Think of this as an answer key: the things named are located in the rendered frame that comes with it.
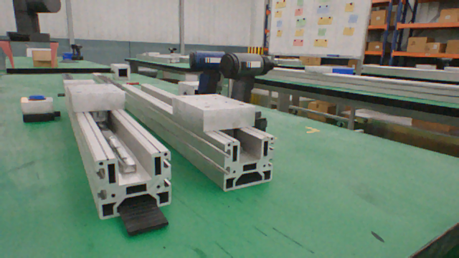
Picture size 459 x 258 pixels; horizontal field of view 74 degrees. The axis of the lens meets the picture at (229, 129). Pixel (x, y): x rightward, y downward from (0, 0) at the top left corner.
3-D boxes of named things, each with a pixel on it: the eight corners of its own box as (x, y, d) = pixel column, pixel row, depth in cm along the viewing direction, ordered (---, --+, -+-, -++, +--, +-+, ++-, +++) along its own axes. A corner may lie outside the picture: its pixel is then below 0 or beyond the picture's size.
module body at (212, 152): (122, 106, 117) (121, 84, 114) (148, 104, 122) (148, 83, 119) (223, 191, 50) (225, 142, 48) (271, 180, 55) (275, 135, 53)
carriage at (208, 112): (172, 126, 67) (171, 96, 66) (216, 122, 73) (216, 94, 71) (203, 147, 54) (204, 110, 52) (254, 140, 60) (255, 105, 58)
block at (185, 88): (173, 106, 121) (172, 82, 119) (197, 104, 128) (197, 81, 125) (185, 110, 113) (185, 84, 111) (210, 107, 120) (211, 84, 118)
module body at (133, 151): (67, 110, 107) (64, 85, 105) (97, 107, 112) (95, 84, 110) (100, 220, 41) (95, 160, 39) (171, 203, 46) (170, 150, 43)
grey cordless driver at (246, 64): (214, 135, 82) (216, 52, 77) (262, 125, 95) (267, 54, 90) (233, 142, 77) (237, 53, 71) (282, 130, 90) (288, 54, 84)
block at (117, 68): (110, 79, 209) (109, 64, 206) (128, 78, 214) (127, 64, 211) (112, 80, 200) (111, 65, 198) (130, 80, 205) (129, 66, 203)
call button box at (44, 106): (24, 117, 95) (21, 97, 93) (60, 115, 99) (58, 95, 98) (23, 122, 88) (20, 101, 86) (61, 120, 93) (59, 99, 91)
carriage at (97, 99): (69, 111, 79) (67, 84, 77) (113, 108, 84) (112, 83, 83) (74, 125, 66) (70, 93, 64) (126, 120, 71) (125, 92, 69)
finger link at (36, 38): (62, 68, 90) (57, 35, 88) (33, 69, 86) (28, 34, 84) (60, 67, 96) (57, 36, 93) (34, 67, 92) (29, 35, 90)
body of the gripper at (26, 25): (50, 39, 87) (46, 12, 85) (6, 38, 82) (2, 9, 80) (50, 40, 92) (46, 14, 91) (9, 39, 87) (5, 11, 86)
